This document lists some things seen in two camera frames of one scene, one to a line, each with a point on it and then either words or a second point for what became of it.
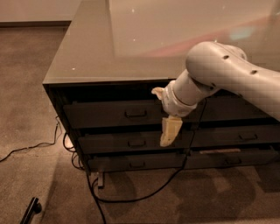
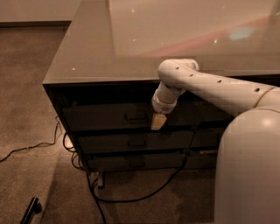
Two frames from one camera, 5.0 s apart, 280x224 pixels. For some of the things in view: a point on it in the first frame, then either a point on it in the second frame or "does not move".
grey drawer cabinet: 115,52 does not move
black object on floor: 35,207 does not move
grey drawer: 124,114 does not move
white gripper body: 171,102 → 161,108
